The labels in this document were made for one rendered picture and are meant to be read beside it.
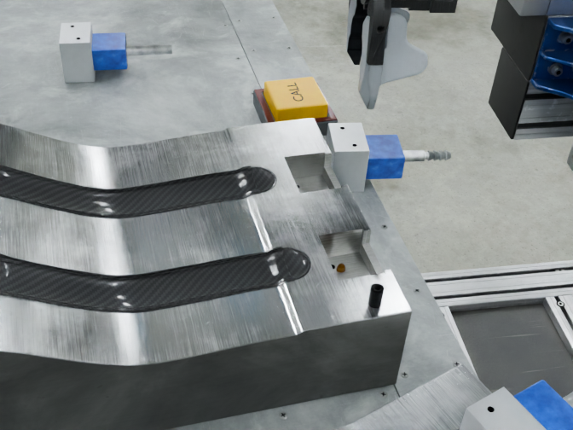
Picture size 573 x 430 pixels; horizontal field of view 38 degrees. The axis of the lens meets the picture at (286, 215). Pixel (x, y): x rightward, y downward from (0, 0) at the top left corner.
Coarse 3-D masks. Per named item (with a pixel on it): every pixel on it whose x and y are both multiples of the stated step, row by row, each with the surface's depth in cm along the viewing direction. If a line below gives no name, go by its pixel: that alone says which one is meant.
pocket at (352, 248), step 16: (336, 240) 69; (352, 240) 69; (368, 240) 69; (336, 256) 70; (352, 256) 70; (368, 256) 68; (336, 272) 68; (352, 272) 68; (368, 272) 68; (384, 272) 65
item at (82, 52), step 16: (64, 32) 97; (80, 32) 98; (64, 48) 96; (80, 48) 96; (96, 48) 98; (112, 48) 98; (128, 48) 100; (144, 48) 100; (160, 48) 100; (64, 64) 97; (80, 64) 98; (96, 64) 98; (112, 64) 99; (80, 80) 99
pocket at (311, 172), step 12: (300, 156) 76; (312, 156) 76; (324, 156) 76; (300, 168) 77; (312, 168) 77; (324, 168) 77; (300, 180) 77; (312, 180) 77; (324, 180) 77; (336, 180) 76; (300, 192) 76
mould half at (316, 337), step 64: (0, 128) 71; (256, 128) 79; (320, 192) 72; (64, 256) 63; (128, 256) 66; (192, 256) 66; (320, 256) 66; (0, 320) 55; (64, 320) 58; (128, 320) 60; (192, 320) 61; (256, 320) 61; (320, 320) 61; (384, 320) 62; (0, 384) 55; (64, 384) 57; (128, 384) 59; (192, 384) 61; (256, 384) 63; (320, 384) 65; (384, 384) 67
